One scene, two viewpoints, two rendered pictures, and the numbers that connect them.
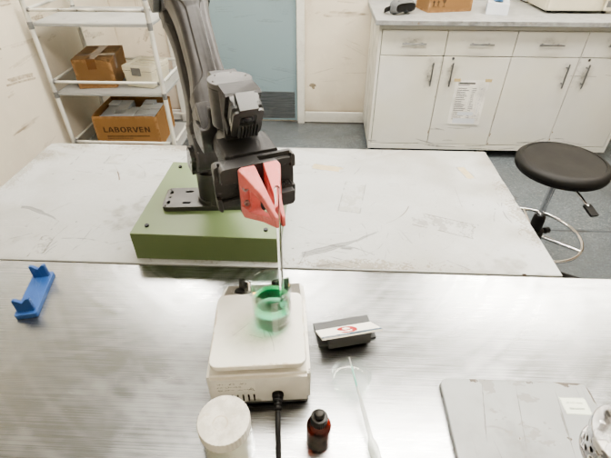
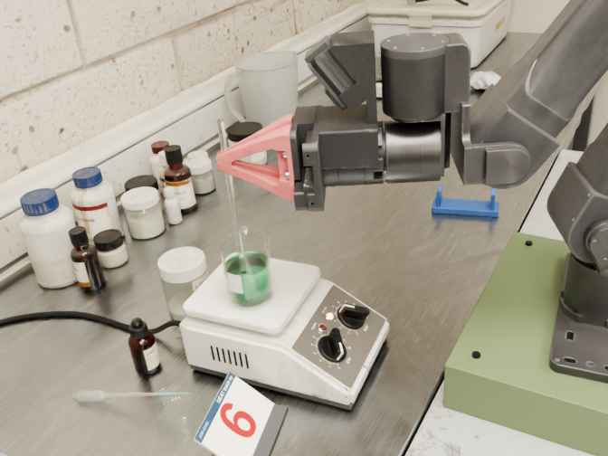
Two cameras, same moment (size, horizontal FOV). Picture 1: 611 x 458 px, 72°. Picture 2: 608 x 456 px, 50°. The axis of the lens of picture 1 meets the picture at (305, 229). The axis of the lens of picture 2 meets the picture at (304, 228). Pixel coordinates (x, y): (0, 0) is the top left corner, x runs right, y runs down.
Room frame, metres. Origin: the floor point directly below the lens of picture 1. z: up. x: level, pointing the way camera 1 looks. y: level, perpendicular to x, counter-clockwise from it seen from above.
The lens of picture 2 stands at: (0.70, -0.42, 1.40)
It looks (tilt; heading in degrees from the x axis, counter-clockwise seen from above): 30 degrees down; 120
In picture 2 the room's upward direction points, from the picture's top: 5 degrees counter-clockwise
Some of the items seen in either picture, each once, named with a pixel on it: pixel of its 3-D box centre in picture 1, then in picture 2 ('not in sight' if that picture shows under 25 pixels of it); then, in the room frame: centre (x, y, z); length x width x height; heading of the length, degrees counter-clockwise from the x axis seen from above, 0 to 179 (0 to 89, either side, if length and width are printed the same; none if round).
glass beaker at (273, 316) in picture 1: (269, 303); (247, 268); (0.36, 0.05, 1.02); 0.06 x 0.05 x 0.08; 116
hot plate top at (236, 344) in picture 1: (259, 328); (253, 289); (0.36, 0.06, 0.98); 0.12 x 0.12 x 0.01; 3
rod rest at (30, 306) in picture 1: (33, 288); (465, 200); (0.49, 0.46, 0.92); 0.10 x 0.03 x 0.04; 10
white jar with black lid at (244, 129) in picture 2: not in sight; (247, 146); (0.07, 0.51, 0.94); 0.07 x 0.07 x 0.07
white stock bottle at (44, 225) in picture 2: not in sight; (51, 236); (0.00, 0.09, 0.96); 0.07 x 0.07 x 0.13
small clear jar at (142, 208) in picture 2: not in sight; (143, 213); (0.04, 0.24, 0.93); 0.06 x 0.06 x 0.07
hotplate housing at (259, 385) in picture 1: (261, 333); (278, 325); (0.38, 0.06, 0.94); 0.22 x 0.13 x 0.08; 3
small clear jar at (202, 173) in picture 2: not in sight; (200, 175); (0.04, 0.39, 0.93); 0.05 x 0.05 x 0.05
